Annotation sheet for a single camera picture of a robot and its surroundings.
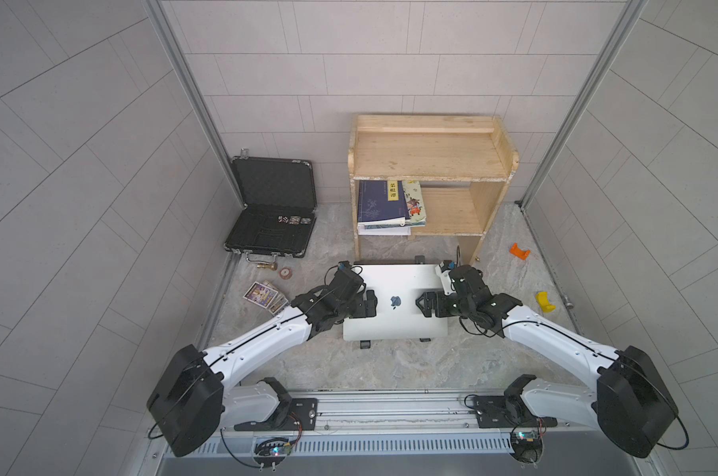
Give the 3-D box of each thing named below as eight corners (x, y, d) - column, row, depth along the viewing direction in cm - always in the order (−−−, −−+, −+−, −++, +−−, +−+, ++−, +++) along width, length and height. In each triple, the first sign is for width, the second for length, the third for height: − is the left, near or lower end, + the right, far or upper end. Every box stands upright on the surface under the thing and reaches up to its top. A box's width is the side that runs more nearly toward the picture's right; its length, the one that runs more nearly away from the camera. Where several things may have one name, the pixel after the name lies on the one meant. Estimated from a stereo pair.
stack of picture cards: (251, 305, 91) (243, 294, 85) (265, 288, 95) (259, 276, 89) (275, 318, 89) (269, 308, 83) (289, 300, 92) (283, 289, 87)
